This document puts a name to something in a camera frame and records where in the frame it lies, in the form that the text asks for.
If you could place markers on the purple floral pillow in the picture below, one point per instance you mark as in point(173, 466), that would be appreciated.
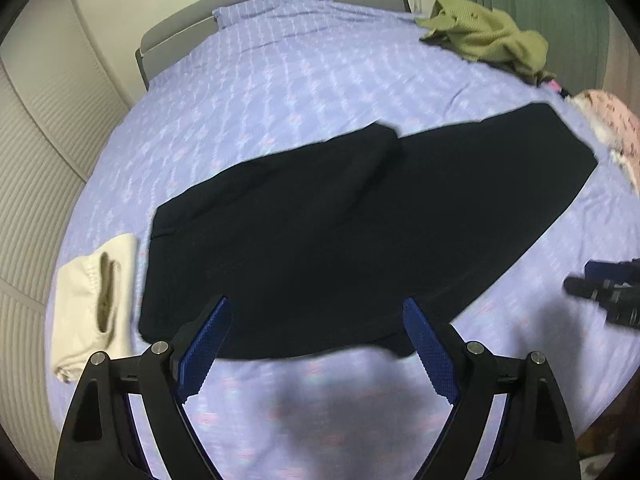
point(227, 16)

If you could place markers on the white louvered wardrobe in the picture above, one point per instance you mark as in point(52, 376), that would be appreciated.
point(58, 106)

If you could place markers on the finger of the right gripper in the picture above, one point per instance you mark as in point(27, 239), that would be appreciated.
point(603, 271)
point(585, 289)

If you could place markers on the olive green sweater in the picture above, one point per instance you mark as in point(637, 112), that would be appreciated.
point(481, 35)

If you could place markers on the green curtain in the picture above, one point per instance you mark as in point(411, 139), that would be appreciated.
point(577, 33)

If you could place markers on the pink patterned jacket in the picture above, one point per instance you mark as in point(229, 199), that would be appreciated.
point(614, 124)

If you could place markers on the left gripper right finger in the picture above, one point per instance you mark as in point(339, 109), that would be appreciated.
point(535, 439)

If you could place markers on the folded cream cloth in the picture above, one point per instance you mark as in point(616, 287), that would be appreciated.
point(94, 295)

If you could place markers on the black pants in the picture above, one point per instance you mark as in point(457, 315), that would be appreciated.
point(317, 248)

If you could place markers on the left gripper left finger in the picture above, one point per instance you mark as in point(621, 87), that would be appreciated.
point(100, 439)

